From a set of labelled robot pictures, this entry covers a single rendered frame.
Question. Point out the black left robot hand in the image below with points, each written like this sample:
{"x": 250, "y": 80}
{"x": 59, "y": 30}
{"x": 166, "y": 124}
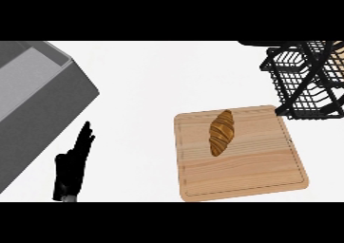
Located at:
{"x": 70, "y": 164}

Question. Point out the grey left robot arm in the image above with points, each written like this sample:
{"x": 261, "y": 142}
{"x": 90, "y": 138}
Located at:
{"x": 69, "y": 199}

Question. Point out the brown striped squash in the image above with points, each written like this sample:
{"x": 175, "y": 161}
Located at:
{"x": 221, "y": 133}

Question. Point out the pale wooden cutting board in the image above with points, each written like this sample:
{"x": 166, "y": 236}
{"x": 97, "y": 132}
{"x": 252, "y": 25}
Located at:
{"x": 252, "y": 171}

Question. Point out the large grey appliance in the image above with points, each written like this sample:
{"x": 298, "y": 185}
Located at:
{"x": 34, "y": 104}

